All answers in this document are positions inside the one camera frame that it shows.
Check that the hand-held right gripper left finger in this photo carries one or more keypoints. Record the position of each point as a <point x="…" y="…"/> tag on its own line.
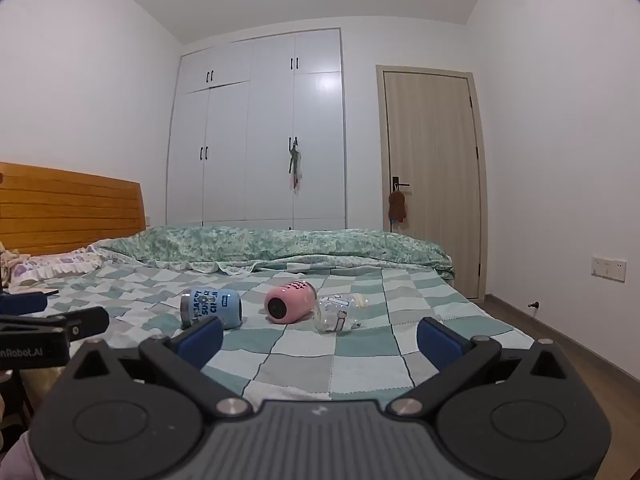
<point x="201" y="338"/>

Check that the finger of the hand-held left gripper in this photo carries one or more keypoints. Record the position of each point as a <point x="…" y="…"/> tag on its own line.
<point x="82" y="321"/>
<point x="20" y="302"/>

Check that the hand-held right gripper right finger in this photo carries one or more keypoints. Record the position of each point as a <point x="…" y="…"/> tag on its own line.
<point x="440" y="341"/>

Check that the blue printed cup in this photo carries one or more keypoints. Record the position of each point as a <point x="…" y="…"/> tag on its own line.
<point x="215" y="307"/>

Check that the pink cup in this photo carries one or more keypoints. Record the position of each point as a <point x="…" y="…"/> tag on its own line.
<point x="292" y="302"/>

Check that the clear plastic bottle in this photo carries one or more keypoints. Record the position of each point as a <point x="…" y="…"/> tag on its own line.
<point x="337" y="315"/>

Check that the beige cloth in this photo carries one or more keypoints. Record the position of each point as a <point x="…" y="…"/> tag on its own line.
<point x="7" y="262"/>

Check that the purple floral pillow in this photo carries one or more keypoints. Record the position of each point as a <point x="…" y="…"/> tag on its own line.
<point x="55" y="266"/>

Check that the checkered bed sheet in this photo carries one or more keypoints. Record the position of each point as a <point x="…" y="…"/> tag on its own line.
<point x="300" y="355"/>

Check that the wooden headboard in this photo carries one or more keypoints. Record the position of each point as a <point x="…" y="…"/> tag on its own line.
<point x="65" y="207"/>

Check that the pink clothing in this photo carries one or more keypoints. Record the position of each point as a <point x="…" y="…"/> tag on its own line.
<point x="22" y="465"/>

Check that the green floral quilt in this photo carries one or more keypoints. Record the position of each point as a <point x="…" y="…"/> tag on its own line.
<point x="280" y="247"/>

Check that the brown plush toy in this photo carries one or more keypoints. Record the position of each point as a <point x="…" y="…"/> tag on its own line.
<point x="397" y="206"/>

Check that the beige wooden door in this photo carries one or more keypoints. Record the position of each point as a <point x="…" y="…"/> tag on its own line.
<point x="432" y="170"/>

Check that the white wardrobe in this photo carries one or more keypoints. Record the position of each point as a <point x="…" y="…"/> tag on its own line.
<point x="250" y="150"/>

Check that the hanging grey pink ornament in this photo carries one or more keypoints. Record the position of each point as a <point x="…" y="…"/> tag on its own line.
<point x="295" y="167"/>

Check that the white wall socket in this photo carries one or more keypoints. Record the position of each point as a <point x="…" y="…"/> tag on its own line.
<point x="608" y="268"/>

